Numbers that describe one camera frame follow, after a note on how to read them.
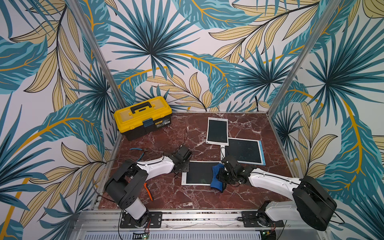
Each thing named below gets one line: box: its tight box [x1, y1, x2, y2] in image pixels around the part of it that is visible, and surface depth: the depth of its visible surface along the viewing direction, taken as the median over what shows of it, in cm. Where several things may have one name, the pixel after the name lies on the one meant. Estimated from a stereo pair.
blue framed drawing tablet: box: [225, 137, 266, 166], surface depth 102 cm
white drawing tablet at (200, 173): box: [181, 160, 222, 186], surface depth 88 cm
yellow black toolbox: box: [113, 96, 173, 141], surface depth 99 cm
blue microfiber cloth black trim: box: [210, 163, 225, 192], surface depth 84 cm
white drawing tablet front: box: [205, 117, 229, 147], surface depth 109 cm
